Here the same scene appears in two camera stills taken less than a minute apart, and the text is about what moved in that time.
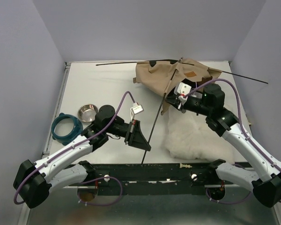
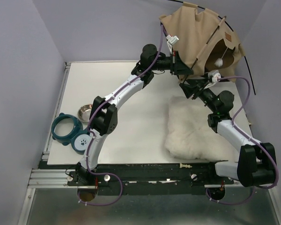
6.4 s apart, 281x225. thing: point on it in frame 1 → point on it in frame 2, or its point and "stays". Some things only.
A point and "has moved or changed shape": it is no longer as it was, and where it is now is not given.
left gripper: (137, 139) → (177, 65)
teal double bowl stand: (77, 129) stays
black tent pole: (177, 59) → (232, 31)
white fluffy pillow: (190, 137) stays
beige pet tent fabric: (163, 76) has moved or changed shape
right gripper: (174, 101) → (196, 87)
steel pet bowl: (87, 112) stays
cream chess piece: (184, 165) stays
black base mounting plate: (195, 178) stays
